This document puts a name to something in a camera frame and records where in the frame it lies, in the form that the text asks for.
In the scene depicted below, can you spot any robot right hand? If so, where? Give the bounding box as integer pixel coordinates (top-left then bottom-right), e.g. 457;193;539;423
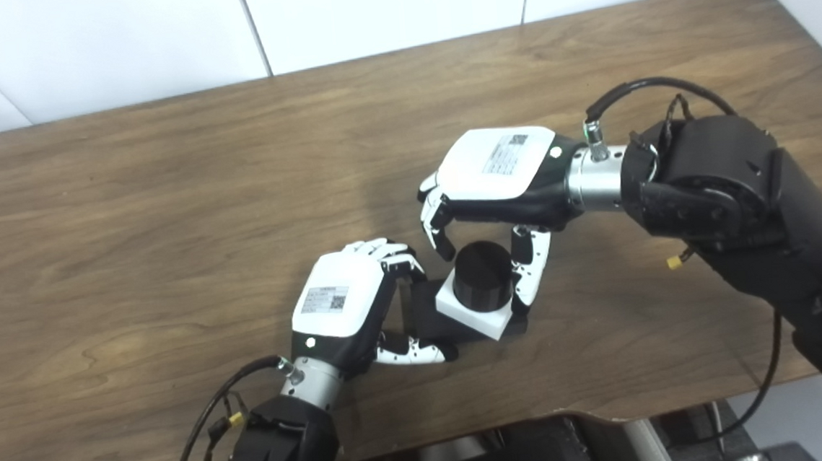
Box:
413;121;598;324

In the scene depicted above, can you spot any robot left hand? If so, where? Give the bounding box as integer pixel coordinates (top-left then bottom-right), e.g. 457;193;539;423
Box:
284;234;459;384

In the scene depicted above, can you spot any black peg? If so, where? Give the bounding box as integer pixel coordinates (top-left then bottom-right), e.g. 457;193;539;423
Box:
401;237;531;347

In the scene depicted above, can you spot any white square piece with hole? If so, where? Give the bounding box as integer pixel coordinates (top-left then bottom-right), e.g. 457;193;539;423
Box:
433;271;520;345

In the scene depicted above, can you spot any robot torso black gray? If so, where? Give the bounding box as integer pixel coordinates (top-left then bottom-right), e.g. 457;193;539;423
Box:
323;395;797;461

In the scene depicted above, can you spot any thin left wire yellow connector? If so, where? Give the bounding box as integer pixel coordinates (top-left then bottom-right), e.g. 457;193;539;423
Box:
191;390;250;461

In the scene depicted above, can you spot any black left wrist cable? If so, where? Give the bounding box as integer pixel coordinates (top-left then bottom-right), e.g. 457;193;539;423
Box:
167;353;301;461

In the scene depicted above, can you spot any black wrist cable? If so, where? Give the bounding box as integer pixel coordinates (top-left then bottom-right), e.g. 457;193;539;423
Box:
167;353;301;461
582;70;792;452

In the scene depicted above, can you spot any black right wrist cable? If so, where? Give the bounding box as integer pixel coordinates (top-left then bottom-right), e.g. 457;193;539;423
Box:
582;70;792;452

